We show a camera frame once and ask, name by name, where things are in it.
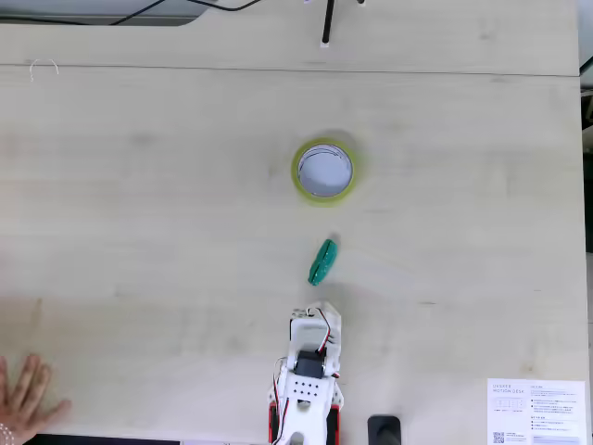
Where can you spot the black tripod leg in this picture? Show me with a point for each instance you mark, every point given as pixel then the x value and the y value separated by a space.
pixel 327 23

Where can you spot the black monitor stand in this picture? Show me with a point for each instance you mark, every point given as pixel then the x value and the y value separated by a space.
pixel 384 428

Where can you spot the black monitor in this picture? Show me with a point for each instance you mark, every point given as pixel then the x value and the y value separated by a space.
pixel 106 440

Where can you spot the green toy cucumber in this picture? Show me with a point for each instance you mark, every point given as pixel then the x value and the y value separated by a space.
pixel 323 262

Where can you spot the person's hand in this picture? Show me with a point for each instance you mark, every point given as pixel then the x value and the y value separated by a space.
pixel 25 408

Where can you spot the yellow packing tape roll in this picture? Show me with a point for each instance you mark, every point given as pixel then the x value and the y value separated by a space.
pixel 296 178

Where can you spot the white printed paper sheet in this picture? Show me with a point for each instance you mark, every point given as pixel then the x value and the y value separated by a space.
pixel 533 417

